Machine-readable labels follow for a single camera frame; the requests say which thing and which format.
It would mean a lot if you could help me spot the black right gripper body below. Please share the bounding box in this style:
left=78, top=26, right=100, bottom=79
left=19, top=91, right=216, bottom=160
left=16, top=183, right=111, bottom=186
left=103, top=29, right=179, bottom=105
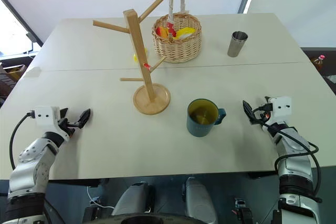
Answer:
left=250, top=109, right=274, bottom=133

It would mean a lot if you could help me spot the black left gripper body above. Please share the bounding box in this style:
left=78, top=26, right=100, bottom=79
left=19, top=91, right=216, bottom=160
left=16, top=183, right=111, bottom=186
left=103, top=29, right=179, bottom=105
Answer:
left=56, top=115, right=81, bottom=140

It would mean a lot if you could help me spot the stainless steel cup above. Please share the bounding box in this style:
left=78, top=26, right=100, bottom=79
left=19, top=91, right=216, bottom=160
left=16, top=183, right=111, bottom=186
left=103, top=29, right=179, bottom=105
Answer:
left=227, top=30, right=249, bottom=58

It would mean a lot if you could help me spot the wooden mug tree stand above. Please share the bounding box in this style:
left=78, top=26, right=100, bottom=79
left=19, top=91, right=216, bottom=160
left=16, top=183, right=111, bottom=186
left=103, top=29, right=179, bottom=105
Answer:
left=92, top=0, right=172, bottom=116

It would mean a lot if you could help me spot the small white block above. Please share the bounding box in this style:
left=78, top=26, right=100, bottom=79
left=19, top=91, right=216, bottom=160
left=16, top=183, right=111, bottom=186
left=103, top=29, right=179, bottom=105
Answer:
left=24, top=66, right=42, bottom=79

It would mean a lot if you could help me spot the bottle with pink cap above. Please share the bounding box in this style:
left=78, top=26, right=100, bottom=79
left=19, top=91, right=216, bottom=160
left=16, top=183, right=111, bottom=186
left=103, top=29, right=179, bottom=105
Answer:
left=310, top=54, right=327, bottom=71

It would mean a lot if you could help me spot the brown cardboard box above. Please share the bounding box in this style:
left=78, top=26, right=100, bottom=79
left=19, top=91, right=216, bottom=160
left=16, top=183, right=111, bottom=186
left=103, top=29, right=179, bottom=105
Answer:
left=0, top=62, right=27, bottom=99

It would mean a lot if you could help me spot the small yellow object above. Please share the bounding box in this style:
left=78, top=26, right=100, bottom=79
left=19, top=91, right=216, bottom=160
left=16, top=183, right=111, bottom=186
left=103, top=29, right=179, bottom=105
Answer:
left=133, top=47, right=149, bottom=64

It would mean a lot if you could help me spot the grey rounded shell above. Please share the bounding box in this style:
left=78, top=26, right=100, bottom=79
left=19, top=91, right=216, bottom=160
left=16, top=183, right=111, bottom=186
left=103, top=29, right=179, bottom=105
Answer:
left=182, top=176, right=219, bottom=224
left=111, top=182, right=156, bottom=217

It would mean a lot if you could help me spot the yellow white toy fruit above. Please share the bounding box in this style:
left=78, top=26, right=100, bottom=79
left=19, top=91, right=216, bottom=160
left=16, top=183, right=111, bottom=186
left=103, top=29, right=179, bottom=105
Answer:
left=175, top=27, right=196, bottom=41

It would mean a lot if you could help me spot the yellow orange toy fruit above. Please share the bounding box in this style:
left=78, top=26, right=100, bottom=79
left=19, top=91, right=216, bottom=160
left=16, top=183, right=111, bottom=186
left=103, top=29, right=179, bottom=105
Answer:
left=155, top=26, right=170, bottom=39

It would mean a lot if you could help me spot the black round rim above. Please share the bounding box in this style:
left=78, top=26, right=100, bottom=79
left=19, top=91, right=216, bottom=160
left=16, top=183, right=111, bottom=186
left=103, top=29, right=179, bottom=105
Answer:
left=90, top=211, right=214, bottom=224

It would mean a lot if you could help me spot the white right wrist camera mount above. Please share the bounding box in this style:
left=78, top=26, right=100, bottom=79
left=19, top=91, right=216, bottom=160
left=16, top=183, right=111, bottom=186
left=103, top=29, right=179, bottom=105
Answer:
left=268, top=96, right=293, bottom=125

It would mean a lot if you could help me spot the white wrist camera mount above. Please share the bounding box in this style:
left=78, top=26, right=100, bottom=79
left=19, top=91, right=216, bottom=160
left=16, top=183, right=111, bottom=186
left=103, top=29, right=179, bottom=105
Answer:
left=34, top=106, right=61, bottom=127
left=268, top=96, right=293, bottom=125

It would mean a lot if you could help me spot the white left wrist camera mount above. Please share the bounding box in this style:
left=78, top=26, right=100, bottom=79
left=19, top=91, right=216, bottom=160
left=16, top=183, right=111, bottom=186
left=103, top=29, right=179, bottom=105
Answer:
left=34, top=106, right=61, bottom=127

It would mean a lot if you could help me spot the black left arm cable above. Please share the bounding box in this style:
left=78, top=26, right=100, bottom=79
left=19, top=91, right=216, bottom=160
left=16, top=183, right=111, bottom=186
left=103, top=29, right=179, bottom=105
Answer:
left=9, top=112, right=36, bottom=170

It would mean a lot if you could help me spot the teal mug with handle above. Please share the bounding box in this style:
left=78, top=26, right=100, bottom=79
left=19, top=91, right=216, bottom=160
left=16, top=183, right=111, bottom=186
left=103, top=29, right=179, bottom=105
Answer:
left=186, top=98, right=227, bottom=138

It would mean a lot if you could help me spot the thin white cable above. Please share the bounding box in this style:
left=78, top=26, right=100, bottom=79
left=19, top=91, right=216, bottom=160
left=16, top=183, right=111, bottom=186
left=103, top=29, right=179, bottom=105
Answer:
left=86, top=185, right=116, bottom=210

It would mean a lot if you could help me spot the black floor bracket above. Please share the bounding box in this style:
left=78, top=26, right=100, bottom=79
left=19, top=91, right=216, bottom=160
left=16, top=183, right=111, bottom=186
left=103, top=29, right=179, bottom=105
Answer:
left=83, top=199, right=102, bottom=224
left=232, top=197, right=254, bottom=224

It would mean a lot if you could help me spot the wicker basket with handle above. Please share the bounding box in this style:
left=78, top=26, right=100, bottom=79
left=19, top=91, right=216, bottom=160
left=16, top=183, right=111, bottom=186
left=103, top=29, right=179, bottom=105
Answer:
left=151, top=0, right=203, bottom=64

